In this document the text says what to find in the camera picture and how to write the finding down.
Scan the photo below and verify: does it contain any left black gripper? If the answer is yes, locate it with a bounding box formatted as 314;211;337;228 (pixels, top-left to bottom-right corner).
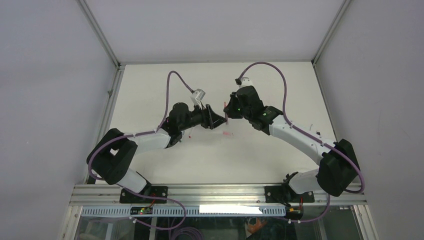
179;101;226;132

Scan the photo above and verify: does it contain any pink purple pen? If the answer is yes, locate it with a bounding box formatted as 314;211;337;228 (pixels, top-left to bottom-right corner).
223;101;229;126

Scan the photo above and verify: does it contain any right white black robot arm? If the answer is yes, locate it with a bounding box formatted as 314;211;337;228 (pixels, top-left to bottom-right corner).
223;86;360;203

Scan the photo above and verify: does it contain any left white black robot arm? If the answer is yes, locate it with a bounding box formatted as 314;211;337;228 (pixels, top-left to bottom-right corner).
86;102;227;203

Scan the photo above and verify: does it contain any orange object under table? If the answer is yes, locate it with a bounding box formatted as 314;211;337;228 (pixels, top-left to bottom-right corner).
245;217;267;234

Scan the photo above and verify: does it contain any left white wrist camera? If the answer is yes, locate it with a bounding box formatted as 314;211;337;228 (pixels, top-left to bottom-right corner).
190;88;206;108

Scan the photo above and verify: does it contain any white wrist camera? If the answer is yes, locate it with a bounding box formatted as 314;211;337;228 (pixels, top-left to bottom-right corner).
190;88;206;108
235;76;253;89

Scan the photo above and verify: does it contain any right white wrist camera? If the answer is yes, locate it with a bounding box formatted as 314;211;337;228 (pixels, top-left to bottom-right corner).
235;76;253;89

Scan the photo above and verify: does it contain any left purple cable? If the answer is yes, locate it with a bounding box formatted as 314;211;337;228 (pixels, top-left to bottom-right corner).
88;70;196;196

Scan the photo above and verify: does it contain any purple cable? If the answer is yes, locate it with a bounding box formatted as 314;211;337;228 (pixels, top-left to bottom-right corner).
238;61;365;194
88;70;196;196

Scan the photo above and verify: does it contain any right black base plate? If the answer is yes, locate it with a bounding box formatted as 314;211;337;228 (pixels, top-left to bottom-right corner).
264;185;315;204

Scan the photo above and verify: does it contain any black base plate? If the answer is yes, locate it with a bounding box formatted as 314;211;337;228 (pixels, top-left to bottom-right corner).
264;185;315;204
119;185;169;205

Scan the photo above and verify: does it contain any white slotted cable duct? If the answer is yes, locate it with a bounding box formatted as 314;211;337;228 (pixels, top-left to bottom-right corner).
81;204;286;218

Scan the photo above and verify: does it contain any purple cable coil below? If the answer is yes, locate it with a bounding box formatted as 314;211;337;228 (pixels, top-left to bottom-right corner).
168;227;205;240

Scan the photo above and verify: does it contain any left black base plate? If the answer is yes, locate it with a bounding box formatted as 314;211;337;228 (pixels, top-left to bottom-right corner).
119;185;169;205

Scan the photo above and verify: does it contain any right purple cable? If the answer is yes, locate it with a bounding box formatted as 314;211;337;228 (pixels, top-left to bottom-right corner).
238;61;365;194

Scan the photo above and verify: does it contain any aluminium mounting rail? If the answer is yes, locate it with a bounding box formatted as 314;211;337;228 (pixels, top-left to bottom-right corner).
69;183;367;206

